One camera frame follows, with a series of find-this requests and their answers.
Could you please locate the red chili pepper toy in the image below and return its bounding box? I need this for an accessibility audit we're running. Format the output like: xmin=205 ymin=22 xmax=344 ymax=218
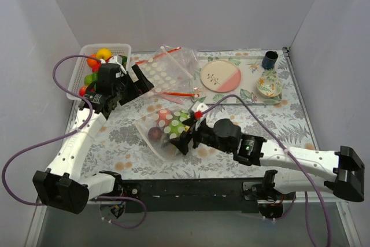
xmin=92 ymin=64 xmax=101 ymax=73

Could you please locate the floral tablecloth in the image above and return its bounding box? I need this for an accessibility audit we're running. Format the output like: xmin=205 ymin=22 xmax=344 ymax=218
xmin=79 ymin=51 xmax=317 ymax=179

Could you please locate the dotted zip top bag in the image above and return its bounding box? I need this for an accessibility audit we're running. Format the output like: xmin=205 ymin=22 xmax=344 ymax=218
xmin=135 ymin=106 xmax=190 ymax=161

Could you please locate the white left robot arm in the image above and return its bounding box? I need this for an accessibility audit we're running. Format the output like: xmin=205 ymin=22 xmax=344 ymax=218
xmin=32 ymin=63 xmax=154 ymax=214

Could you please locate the floral patterned bowl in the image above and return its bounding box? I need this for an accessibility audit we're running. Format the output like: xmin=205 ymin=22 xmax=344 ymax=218
xmin=257 ymin=75 xmax=283 ymax=98

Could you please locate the small green apple toy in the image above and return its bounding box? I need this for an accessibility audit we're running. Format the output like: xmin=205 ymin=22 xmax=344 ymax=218
xmin=84 ymin=72 xmax=98 ymax=86

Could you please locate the red apple toy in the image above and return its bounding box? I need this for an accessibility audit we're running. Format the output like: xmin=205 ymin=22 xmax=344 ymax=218
xmin=79 ymin=85 xmax=88 ymax=97

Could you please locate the dark purple plum toy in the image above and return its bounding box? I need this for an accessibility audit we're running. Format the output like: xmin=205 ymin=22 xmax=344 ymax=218
xmin=147 ymin=127 xmax=162 ymax=142

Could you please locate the dotted zip bag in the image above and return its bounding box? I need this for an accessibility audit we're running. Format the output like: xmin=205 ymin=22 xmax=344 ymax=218
xmin=135 ymin=106 xmax=190 ymax=161
xmin=127 ymin=46 xmax=202 ymax=104

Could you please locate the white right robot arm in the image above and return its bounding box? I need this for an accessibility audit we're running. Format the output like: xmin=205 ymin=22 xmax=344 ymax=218
xmin=169 ymin=117 xmax=365 ymax=202

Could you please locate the green lime toy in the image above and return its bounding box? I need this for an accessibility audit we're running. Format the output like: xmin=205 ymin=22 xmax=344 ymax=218
xmin=164 ymin=110 xmax=190 ymax=139

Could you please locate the floral serving tray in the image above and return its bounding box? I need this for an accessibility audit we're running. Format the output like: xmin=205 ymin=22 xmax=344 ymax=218
xmin=198 ymin=55 xmax=282 ymax=105

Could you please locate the dark blue cup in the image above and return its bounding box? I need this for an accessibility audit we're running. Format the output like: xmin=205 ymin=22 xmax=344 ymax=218
xmin=262 ymin=50 xmax=279 ymax=70

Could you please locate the small orange tangerine toy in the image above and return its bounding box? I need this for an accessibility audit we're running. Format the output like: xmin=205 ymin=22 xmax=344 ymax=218
xmin=87 ymin=54 xmax=100 ymax=68

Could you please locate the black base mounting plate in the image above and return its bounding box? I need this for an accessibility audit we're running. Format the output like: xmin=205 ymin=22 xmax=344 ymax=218
xmin=89 ymin=177 xmax=298 ymax=220

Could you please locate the white plastic fruit basket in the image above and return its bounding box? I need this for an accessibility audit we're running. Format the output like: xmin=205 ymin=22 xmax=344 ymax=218
xmin=68 ymin=43 xmax=131 ymax=94

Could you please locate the green cucumber toy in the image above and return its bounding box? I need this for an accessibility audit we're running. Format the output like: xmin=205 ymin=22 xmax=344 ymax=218
xmin=120 ymin=56 xmax=128 ymax=67

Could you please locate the pink beige round plate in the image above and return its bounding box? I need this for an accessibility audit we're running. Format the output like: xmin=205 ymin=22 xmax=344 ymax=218
xmin=200 ymin=60 xmax=242 ymax=93

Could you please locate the pink peach toy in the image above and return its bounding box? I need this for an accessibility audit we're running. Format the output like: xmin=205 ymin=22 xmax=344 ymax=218
xmin=156 ymin=109 xmax=173 ymax=128

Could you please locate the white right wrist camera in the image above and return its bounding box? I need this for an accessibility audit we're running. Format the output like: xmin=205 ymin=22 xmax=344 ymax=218
xmin=190 ymin=102 xmax=209 ymax=131

